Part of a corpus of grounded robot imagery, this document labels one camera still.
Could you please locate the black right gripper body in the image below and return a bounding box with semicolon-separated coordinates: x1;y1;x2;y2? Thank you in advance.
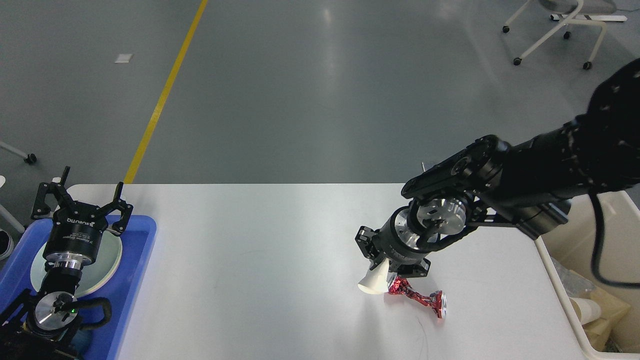
375;207;430;265

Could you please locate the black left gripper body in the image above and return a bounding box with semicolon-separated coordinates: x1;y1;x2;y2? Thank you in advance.
42;216;106;271

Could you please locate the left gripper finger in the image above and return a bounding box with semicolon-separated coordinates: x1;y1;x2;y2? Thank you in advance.
30;166;77;222
95;181;134;236

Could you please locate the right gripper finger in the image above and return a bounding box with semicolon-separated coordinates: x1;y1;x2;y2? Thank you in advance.
355;226;387;271
387;258;431;283

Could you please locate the red foil wrapper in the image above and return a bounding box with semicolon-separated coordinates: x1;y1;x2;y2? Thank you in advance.
388;276;447;320

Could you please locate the white paper cup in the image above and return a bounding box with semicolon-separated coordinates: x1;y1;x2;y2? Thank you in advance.
569;297;602;326
358;259;396;295

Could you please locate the light green plate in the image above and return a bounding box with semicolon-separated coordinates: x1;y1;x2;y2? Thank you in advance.
30;232;122;297

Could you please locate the silver foil bag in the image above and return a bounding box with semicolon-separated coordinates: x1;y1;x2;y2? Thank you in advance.
551;257;595;299

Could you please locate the brown paper bag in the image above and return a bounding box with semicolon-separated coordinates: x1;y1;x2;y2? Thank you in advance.
582;287;632;352

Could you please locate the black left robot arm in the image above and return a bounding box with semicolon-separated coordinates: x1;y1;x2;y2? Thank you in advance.
1;166;133;360

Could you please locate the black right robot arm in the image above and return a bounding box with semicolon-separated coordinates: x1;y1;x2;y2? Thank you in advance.
355;59;640;294

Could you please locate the blue plastic tray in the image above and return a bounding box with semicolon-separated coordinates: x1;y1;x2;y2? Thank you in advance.
0;215;157;360

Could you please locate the chair leg with caster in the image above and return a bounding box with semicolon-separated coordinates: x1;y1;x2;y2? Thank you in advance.
0;141;38;165

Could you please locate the white plastic bin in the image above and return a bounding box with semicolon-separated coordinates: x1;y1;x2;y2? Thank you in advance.
534;191;640;360

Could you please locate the clear plastic wrap in bin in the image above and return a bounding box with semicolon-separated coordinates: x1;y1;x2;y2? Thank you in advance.
602;338;624;353

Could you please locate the white office chair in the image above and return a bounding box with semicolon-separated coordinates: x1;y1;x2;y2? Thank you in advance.
512;0;618;71

